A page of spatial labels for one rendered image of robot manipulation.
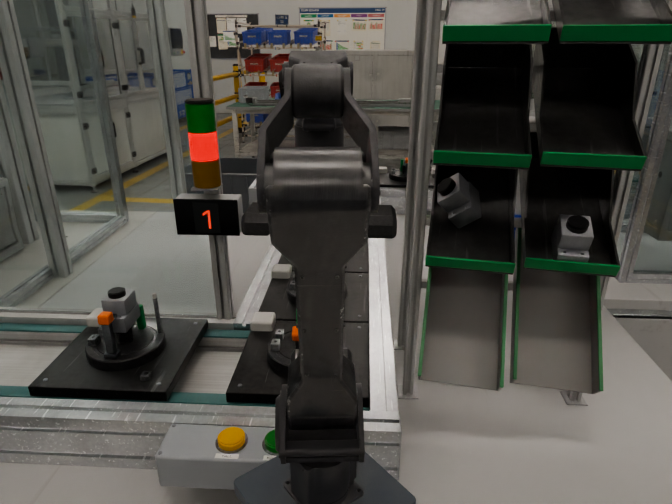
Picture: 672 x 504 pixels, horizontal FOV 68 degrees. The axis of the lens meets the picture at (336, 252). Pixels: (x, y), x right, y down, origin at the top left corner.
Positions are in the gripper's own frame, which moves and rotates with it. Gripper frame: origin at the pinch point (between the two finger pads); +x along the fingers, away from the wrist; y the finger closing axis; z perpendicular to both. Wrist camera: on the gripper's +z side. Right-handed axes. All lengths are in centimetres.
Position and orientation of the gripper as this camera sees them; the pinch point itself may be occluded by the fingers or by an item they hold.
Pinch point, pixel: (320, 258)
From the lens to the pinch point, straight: 64.2
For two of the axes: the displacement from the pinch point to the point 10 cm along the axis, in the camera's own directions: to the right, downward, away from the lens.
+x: 0.0, 9.2, 3.9
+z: 0.6, -3.9, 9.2
